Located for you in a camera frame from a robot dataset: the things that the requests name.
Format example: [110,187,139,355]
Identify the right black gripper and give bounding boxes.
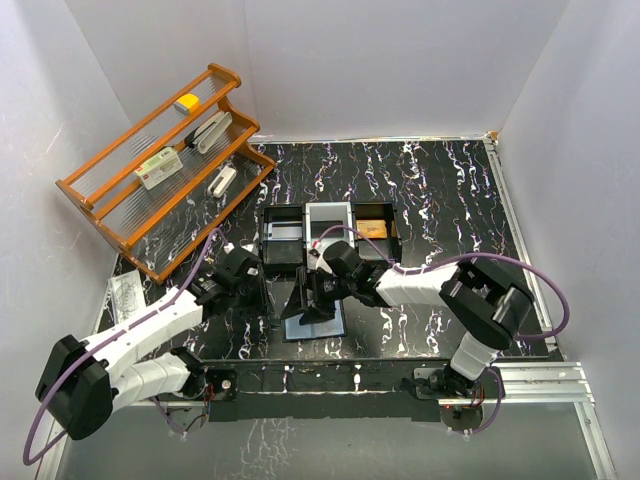
[282,266,356,324]

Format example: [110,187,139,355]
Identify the black leather card holder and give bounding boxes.
[281,300,347,342]

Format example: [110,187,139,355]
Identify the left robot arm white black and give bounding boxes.
[35,244,267,440]

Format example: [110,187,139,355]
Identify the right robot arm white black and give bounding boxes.
[281,241,534,397]

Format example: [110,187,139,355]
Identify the orange card in right tray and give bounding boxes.
[356,219,388,239]

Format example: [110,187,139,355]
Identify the white green card box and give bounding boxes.
[134,146,183,190]

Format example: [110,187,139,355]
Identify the left black tray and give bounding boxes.
[259,204,306,275]

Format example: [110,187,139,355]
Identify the black tray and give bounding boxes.
[259,204,306,275]
[353,202,402,262]

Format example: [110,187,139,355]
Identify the white middle tray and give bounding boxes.
[303,202,355,269]

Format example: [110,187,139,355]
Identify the right black tray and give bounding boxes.
[353,202,402,262]

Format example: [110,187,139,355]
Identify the white printed paper sheet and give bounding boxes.
[108,270,146,324]

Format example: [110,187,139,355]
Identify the small white stapler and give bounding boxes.
[206,165,237,199]

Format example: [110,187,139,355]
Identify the orange wooden shelf rack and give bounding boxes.
[56,63,276,283]

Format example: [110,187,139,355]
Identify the white black stapler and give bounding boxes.
[184,111,233,154]

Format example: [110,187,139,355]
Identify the yellow white small box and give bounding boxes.
[173,93,200,116]

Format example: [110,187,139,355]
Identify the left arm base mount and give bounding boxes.
[165,367,238,438]

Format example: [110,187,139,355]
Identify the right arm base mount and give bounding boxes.
[407,366,506,440]

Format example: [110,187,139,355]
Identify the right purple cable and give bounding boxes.
[309,224,571,343]

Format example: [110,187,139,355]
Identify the aluminium frame rail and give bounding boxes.
[37,362,616,479]

